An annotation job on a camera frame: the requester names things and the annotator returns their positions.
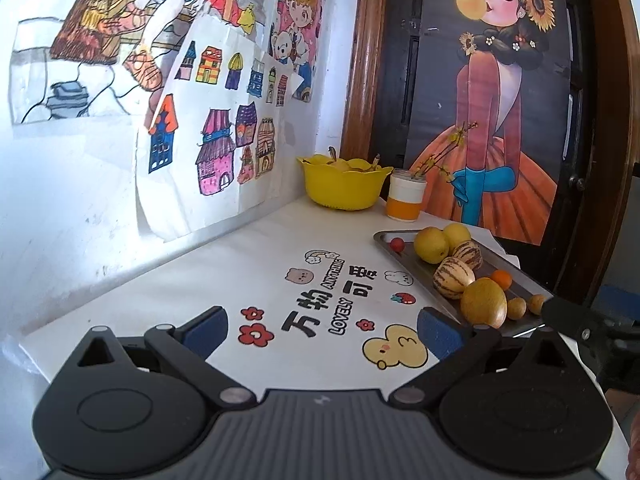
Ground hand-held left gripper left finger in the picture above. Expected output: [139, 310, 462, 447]
[75, 305, 257, 408]

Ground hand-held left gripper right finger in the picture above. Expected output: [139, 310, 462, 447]
[390, 306, 576, 408]

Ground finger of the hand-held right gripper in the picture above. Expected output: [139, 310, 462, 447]
[542, 297, 603, 343]

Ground large yellow-brown mango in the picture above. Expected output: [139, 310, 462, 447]
[460, 277, 508, 330]

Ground metal tray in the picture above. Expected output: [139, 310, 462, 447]
[373, 229, 556, 338]

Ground striped pepino melon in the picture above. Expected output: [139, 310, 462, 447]
[451, 240, 484, 268]
[432, 256, 476, 301]

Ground yellow pear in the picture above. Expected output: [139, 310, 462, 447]
[312, 146, 348, 168]
[442, 223, 472, 251]
[347, 154, 383, 172]
[413, 226, 450, 264]

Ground yellow pear back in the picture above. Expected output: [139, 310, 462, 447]
[442, 223, 472, 251]

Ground person's right forearm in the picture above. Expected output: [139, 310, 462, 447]
[625, 402, 640, 480]

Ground blue object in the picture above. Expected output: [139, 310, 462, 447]
[600, 284, 640, 322]

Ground printed white table cloth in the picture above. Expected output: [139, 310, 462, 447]
[20, 195, 631, 461]

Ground houses drawing on paper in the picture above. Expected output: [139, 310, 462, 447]
[132, 25, 306, 241]

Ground white and orange cup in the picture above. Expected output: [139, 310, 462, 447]
[386, 167, 427, 222]

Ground yellow plastic bowl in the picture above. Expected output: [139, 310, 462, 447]
[296, 155, 393, 212]

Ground yellow flower twig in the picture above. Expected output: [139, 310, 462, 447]
[409, 121, 479, 184]

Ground cartoon child drawing on paper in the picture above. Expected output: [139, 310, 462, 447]
[270, 0, 328, 103]

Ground large figure drawing on paper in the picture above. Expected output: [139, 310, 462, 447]
[10, 0, 286, 126]

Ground orange dress figure wall poster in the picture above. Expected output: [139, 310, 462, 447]
[404, 0, 573, 247]

